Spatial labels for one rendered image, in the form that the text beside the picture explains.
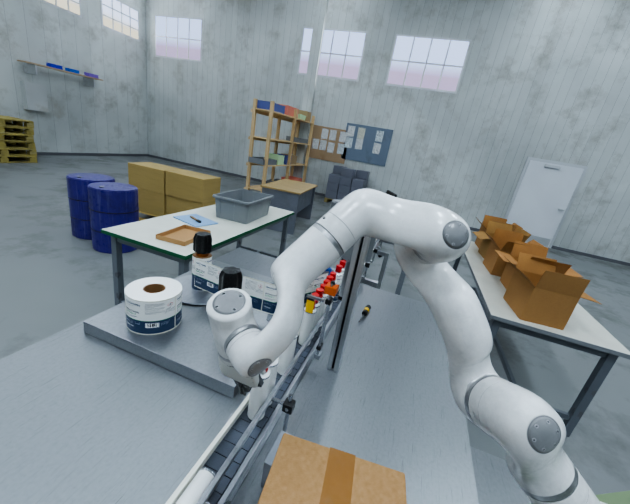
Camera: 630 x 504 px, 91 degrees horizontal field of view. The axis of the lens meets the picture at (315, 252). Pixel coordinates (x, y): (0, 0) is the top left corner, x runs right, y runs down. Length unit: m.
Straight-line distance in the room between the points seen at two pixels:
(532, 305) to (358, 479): 1.99
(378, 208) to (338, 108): 9.50
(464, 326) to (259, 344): 0.41
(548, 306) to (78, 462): 2.43
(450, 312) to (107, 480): 0.89
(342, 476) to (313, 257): 0.40
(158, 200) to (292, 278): 4.77
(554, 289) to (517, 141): 7.70
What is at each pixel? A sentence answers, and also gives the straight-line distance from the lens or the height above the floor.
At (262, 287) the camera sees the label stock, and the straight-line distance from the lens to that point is 1.36.
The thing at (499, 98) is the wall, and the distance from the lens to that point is 9.92.
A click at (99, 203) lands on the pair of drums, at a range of 4.24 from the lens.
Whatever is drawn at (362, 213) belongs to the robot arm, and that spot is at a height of 1.54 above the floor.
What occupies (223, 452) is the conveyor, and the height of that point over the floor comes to 0.88.
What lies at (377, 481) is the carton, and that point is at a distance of 0.69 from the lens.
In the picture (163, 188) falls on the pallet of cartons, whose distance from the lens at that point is 5.20.
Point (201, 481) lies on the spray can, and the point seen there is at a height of 0.93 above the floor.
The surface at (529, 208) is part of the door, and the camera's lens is 10.09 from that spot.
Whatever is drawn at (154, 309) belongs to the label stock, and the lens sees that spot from 1.29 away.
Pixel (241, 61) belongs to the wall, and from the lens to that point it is 11.64.
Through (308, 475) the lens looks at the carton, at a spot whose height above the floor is 1.12.
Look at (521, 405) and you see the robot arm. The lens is 0.74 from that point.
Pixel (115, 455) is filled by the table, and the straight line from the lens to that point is 1.08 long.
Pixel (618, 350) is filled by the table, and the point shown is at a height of 0.78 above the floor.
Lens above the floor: 1.67
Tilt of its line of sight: 20 degrees down
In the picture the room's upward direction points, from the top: 10 degrees clockwise
